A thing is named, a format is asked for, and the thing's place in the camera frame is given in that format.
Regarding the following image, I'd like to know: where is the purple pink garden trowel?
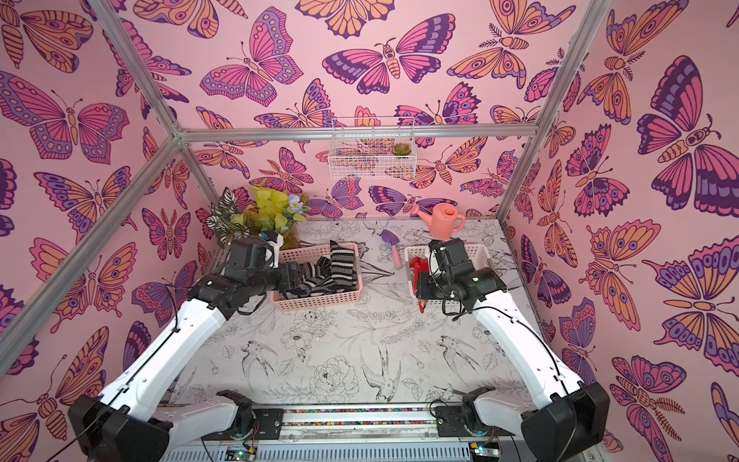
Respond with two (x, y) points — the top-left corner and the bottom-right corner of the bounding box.
(380, 229), (403, 270)

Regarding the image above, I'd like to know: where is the small green succulent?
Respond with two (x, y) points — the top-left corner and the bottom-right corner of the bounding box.
(392, 142), (413, 157)

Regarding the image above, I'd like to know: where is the white wire wall basket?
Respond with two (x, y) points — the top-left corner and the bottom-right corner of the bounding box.
(325, 115), (418, 181)

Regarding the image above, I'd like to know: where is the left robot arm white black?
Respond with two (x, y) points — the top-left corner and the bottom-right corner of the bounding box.
(69, 232), (301, 461)

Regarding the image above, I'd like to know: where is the black grey striped sock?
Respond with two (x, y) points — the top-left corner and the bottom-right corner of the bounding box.
(293, 263), (339, 298)

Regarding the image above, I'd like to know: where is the artificial plant bouquet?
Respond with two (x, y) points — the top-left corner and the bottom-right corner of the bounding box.
(197, 188), (311, 249)

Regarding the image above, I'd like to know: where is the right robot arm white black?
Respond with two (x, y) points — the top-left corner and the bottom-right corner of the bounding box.
(419, 239), (610, 461)

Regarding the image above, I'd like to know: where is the pink watering can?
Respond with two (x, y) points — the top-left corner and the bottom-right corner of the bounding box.
(411, 203), (466, 241)

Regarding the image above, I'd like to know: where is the red patterned sock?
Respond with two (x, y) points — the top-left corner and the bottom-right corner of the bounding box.
(409, 257), (429, 285)

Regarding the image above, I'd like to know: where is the pink plastic basket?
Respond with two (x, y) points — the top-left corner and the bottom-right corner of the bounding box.
(269, 241), (363, 311)

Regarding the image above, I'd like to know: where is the black white striped sock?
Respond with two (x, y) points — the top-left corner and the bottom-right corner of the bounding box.
(330, 241), (358, 292)

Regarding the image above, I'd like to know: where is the white plastic basket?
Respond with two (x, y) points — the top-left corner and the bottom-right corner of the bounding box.
(402, 244), (492, 298)

